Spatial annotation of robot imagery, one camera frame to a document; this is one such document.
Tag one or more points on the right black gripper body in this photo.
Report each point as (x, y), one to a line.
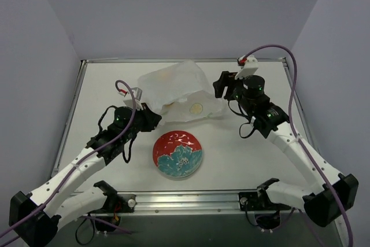
(226, 85)

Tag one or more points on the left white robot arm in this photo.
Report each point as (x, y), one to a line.
(36, 217)

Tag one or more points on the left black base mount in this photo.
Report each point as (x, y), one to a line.
(113, 204)

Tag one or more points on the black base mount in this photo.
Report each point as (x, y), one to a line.
(261, 213)
(113, 204)

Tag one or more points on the red plate blue flower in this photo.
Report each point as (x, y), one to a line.
(177, 154)

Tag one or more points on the aluminium front rail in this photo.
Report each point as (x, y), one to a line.
(175, 203)

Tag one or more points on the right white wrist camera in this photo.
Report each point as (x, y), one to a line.
(248, 65)

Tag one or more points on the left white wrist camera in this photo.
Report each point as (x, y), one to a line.
(129, 101)

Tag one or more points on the white plastic bag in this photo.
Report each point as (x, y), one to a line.
(180, 93)

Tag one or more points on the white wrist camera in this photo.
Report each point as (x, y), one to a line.
(248, 65)
(129, 101)

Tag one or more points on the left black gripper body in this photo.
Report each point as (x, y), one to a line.
(148, 118)

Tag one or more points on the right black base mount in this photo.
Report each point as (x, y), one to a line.
(261, 213)

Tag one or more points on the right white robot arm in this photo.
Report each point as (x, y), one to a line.
(330, 193)

